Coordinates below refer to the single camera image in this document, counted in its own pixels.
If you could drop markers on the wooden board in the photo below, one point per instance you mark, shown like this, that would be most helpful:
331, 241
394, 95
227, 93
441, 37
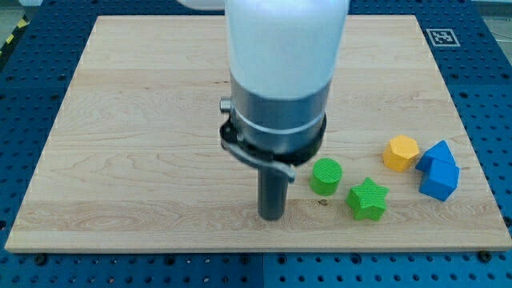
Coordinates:
133, 162

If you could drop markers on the yellow hexagon block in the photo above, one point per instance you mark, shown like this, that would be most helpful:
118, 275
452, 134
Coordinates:
400, 153

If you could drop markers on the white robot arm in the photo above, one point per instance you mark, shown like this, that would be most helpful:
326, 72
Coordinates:
282, 57

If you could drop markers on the fiducial marker tag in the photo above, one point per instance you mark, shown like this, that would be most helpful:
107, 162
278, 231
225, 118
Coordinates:
441, 37

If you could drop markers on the green star block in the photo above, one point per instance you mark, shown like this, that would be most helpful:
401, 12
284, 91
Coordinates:
367, 200

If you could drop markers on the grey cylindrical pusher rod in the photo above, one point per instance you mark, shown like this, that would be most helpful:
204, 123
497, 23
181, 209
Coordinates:
272, 188

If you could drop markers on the blue triangle block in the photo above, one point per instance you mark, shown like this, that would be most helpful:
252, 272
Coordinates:
439, 151

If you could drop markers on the blue cube block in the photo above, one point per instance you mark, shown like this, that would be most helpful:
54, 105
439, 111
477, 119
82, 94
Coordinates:
440, 180

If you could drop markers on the green cylinder block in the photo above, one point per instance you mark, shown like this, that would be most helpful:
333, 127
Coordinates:
326, 176

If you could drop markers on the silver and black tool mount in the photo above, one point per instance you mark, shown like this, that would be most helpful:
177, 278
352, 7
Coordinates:
274, 134

